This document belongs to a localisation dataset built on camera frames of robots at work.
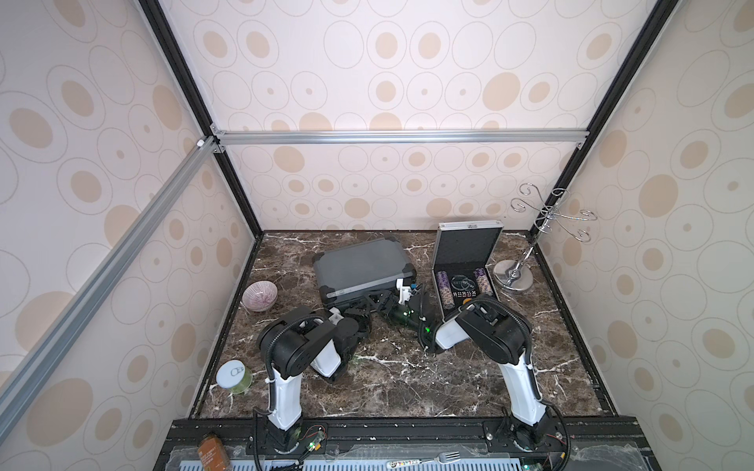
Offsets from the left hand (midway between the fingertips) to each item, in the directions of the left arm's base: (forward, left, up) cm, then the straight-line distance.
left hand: (383, 299), depth 89 cm
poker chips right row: (+9, -35, -6) cm, 36 cm away
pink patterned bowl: (+5, +42, -8) cm, 43 cm away
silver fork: (-39, -15, -8) cm, 43 cm away
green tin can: (-22, +40, -5) cm, 46 cm away
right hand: (+2, +1, -2) cm, 3 cm away
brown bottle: (-40, +39, -6) cm, 56 cm away
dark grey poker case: (+9, +12, +1) cm, 15 cm away
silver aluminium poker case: (+16, -27, -5) cm, 32 cm away
